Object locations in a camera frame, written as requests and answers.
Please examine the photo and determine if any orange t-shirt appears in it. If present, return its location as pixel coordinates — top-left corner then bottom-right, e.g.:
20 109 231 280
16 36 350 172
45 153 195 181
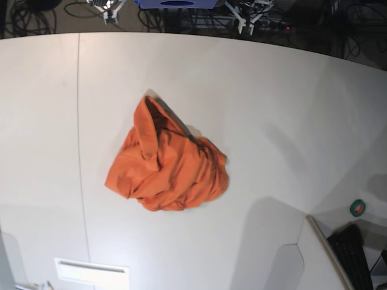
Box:
105 95 229 211

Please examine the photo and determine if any black power strip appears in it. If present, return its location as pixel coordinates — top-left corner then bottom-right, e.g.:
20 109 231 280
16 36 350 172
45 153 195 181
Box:
257 19 291 32

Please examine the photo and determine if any blue box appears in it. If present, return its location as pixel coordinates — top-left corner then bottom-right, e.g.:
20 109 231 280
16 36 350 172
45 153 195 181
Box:
135 0 226 9

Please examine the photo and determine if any green tape roll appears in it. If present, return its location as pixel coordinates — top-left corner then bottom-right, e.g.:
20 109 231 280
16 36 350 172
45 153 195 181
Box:
350 199 366 218

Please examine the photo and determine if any black keyboard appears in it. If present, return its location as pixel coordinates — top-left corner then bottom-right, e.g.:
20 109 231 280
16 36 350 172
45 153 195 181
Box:
328 224 373 290

